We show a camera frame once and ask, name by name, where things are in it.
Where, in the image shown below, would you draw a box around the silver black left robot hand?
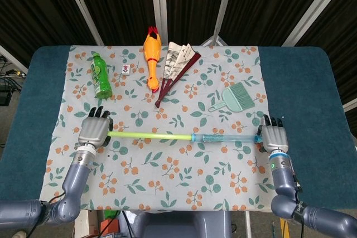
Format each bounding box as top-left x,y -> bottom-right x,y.
77,106 -> 114,149

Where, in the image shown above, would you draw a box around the yellow rubber chicken toy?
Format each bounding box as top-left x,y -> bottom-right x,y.
143,26 -> 162,93

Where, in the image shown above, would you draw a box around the small mint green dustpan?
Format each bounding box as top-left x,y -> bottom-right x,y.
208,86 -> 243,113

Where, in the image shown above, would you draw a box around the small mint green brush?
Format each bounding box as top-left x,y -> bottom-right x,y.
230,81 -> 256,109

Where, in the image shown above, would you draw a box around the long plastic water pump toy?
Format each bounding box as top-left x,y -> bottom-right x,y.
107,130 -> 264,145

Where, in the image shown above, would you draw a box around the green plastic drink bottle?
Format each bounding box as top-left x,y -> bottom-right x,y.
89,52 -> 113,99

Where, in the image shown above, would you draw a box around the floral orange fruit tablecloth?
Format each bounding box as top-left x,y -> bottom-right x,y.
40,44 -> 277,212

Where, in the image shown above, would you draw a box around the grey tripod stand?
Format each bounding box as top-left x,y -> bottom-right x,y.
200,26 -> 230,46

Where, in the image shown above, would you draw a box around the grey robot torso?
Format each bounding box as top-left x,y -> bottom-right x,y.
131,210 -> 232,238

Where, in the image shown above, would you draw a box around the folding paper fan dark ribs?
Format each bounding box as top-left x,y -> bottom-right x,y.
155,41 -> 201,108

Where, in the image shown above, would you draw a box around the black power box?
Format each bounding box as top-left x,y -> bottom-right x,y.
0,87 -> 12,107

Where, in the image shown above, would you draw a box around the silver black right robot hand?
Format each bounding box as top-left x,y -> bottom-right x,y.
255,114 -> 290,154

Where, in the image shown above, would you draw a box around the orange box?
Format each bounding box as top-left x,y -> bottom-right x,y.
99,219 -> 121,236

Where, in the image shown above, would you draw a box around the bundle of floor cables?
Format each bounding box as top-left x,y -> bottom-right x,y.
0,55 -> 27,94

